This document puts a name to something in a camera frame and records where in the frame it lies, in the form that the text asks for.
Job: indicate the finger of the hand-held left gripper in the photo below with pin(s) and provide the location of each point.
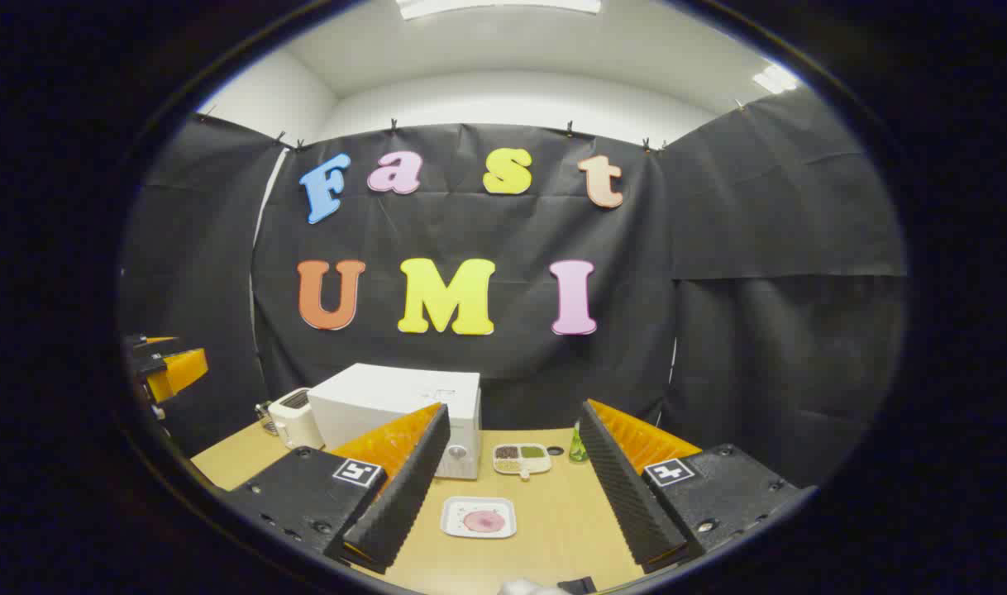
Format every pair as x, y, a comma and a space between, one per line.
179, 370

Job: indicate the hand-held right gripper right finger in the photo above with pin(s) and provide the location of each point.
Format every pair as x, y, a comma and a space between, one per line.
627, 496

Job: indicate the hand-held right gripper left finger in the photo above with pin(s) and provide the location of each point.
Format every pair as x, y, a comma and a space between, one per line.
408, 496

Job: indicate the white square plate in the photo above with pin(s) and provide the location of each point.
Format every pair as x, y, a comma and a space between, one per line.
452, 517

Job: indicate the pink ham slice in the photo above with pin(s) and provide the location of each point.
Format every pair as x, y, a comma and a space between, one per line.
484, 521

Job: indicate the white microwave oven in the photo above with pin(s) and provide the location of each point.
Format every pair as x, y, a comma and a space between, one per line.
388, 397

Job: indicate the green drink bottle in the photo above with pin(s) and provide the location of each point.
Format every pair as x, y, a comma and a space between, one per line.
577, 450

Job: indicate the white divided bean dish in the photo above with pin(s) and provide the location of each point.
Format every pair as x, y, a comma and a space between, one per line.
522, 461

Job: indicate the white toaster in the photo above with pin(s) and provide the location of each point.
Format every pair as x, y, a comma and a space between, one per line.
293, 421

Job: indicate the small ceiling light panel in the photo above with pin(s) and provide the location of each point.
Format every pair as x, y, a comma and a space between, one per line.
775, 79

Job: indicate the long ceiling light panel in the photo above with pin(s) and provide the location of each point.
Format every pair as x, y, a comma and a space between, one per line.
495, 7

